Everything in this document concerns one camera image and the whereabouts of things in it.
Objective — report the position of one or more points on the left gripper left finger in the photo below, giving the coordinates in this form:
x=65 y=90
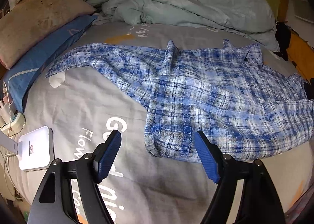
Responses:
x=54 y=203

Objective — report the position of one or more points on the light blue duvet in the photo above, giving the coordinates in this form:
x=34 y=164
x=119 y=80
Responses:
x=253 y=19

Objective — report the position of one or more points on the grey printed bed sheet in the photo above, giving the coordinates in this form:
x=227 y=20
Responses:
x=81 y=107

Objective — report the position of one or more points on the orange yellow blanket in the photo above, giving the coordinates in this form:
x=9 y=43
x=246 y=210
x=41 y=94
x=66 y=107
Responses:
x=301 y=54

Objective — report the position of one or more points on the white square box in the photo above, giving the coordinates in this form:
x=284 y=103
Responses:
x=35 y=149

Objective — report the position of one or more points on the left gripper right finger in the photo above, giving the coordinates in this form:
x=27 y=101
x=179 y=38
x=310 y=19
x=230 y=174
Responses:
x=259 y=202

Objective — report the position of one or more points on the blue plaid flannel shirt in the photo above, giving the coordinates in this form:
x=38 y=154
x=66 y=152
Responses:
x=246 y=108

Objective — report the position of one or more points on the beige pillow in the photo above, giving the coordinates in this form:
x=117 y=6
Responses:
x=30 y=22

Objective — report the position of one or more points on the black garment by headboard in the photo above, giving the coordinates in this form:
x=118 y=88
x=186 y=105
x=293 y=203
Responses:
x=283 y=36

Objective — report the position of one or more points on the blue pillow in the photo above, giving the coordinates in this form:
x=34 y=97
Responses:
x=23 y=74

